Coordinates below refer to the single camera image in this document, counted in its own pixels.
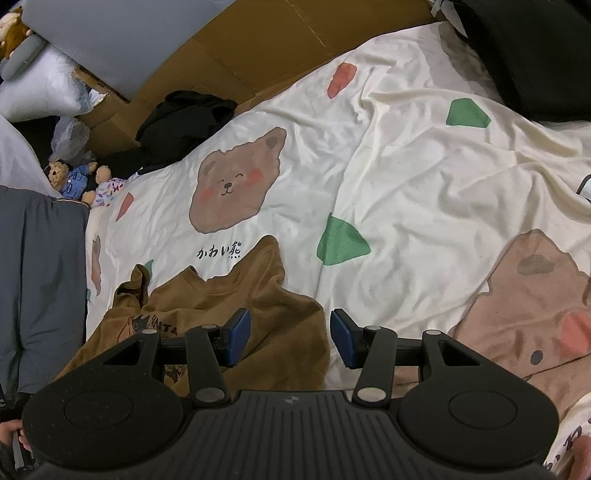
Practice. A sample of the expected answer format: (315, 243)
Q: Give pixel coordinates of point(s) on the clear plastic bag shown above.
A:
(69, 138)

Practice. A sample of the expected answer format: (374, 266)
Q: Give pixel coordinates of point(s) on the black garment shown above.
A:
(184, 120)

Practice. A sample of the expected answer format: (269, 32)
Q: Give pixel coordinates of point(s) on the brown t-shirt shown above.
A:
(277, 323)

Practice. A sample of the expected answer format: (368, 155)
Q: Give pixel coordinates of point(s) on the white cloth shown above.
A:
(18, 157)

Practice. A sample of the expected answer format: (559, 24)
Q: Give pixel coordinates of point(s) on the flattened cardboard sheet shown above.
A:
(254, 50)

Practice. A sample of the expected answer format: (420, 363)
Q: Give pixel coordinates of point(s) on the white pillow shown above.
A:
(41, 87)

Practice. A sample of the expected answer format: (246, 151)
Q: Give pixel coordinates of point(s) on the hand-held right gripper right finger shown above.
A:
(341, 339)

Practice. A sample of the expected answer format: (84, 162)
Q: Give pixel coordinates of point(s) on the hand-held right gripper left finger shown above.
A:
(240, 337)

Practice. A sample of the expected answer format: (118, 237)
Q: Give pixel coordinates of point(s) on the teddy bear in floral dress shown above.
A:
(106, 189)

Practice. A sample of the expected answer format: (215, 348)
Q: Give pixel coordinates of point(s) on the person's left hand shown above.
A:
(10, 430)

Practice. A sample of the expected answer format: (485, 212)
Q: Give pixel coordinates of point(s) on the cream bear print bed sheet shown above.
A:
(415, 184)

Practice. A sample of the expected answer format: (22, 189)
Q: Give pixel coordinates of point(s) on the black folded clothes stack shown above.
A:
(531, 60)

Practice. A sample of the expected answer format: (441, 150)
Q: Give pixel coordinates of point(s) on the teddy bear in blue shirt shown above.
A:
(71, 180)

